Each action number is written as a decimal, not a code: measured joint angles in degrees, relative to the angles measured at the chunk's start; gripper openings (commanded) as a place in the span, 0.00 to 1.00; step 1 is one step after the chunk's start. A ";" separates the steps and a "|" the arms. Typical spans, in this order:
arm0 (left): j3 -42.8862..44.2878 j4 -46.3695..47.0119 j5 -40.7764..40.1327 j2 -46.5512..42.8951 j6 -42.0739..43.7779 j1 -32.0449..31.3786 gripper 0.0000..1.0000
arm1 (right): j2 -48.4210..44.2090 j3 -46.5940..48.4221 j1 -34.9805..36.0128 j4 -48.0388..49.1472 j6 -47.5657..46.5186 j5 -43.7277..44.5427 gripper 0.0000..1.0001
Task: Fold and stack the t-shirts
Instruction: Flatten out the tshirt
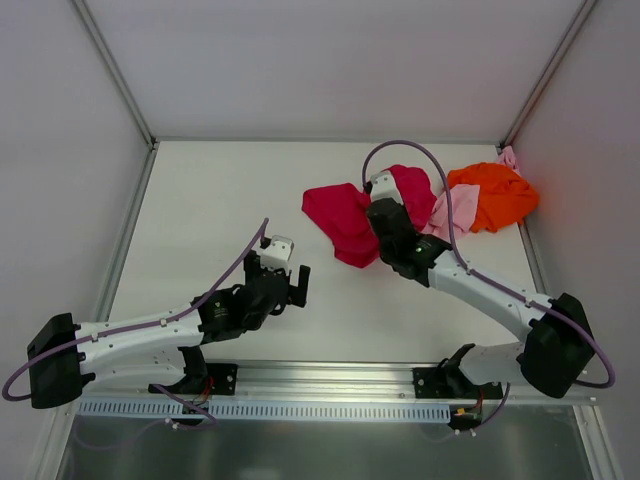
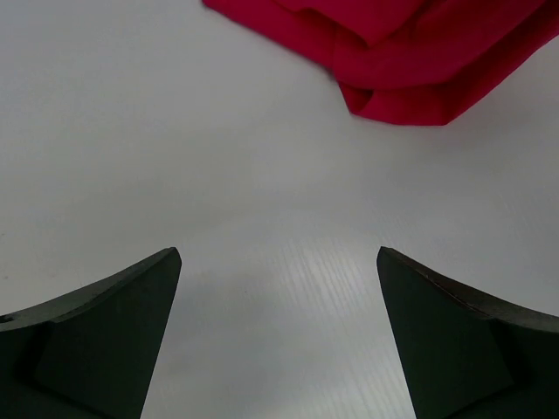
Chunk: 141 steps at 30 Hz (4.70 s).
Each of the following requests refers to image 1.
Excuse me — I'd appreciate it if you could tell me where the slotted cable duct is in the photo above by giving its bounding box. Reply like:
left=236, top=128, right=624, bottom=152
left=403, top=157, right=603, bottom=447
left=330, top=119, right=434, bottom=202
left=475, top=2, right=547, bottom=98
left=77, top=397, right=451, bottom=424

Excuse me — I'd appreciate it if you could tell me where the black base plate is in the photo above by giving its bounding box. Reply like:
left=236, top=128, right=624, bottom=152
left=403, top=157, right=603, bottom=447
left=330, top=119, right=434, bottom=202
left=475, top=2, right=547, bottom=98
left=412, top=366, right=503, bottom=400
left=160, top=363, right=238, bottom=399

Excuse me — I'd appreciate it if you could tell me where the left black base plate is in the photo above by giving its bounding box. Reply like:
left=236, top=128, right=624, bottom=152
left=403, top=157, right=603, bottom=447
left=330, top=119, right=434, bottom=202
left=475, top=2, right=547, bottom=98
left=160, top=363, right=238, bottom=399

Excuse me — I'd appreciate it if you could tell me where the aluminium frame post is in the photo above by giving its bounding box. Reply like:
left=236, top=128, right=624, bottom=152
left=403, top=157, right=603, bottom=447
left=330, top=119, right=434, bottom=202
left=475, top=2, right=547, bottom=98
left=69, top=0, right=160, bottom=151
left=497, top=0, right=600, bottom=151

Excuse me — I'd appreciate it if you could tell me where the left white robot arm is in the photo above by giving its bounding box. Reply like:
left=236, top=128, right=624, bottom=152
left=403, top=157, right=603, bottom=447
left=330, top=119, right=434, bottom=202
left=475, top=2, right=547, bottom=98
left=27, top=251, right=311, bottom=410

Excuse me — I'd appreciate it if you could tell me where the orange t shirt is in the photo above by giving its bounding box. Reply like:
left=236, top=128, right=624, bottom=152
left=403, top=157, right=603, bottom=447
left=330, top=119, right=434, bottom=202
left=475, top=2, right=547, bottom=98
left=447, top=162, right=540, bottom=233

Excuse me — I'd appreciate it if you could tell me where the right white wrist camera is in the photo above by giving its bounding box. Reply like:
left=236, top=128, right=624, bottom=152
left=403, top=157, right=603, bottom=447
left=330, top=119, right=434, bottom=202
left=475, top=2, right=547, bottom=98
left=370, top=170, right=404, bottom=205

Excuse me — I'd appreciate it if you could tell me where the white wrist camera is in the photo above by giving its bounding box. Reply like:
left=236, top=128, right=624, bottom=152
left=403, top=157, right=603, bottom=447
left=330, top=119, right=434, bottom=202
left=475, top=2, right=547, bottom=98
left=370, top=170, right=404, bottom=205
left=259, top=235, right=294, bottom=273

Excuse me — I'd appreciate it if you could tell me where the pink t shirt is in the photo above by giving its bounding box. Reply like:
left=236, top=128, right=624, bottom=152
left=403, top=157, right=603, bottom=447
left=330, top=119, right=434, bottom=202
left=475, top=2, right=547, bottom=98
left=425, top=147, right=520, bottom=240

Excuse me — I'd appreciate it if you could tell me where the magenta t shirt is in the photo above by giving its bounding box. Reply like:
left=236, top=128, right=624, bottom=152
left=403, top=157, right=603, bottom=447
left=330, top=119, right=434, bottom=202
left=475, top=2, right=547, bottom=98
left=301, top=165, right=436, bottom=268

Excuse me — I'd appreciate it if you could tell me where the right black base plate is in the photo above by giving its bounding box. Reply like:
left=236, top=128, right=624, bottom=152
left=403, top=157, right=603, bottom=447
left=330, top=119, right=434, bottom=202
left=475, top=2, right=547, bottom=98
left=412, top=366, right=503, bottom=400

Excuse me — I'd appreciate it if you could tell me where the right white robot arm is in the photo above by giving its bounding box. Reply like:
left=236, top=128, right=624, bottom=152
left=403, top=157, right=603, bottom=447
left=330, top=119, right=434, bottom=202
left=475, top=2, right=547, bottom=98
left=366, top=198, right=595, bottom=399

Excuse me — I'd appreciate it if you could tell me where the left aluminium frame post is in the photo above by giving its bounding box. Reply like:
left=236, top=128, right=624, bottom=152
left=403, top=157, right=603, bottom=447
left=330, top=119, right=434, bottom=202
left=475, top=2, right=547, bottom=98
left=69, top=0, right=160, bottom=151

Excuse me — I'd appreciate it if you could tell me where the aluminium mounting rail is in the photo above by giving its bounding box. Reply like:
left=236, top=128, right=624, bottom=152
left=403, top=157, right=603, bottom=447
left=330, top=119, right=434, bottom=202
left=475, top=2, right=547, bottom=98
left=64, top=359, right=599, bottom=406

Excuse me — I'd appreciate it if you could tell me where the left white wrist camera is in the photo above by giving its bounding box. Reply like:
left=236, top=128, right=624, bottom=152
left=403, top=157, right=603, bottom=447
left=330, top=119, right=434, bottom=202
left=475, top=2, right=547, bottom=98
left=259, top=235, right=294, bottom=273

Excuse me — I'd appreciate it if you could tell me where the right aluminium frame post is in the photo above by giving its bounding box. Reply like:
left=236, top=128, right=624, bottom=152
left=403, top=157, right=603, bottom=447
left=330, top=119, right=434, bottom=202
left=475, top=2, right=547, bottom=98
left=497, top=0, right=600, bottom=151

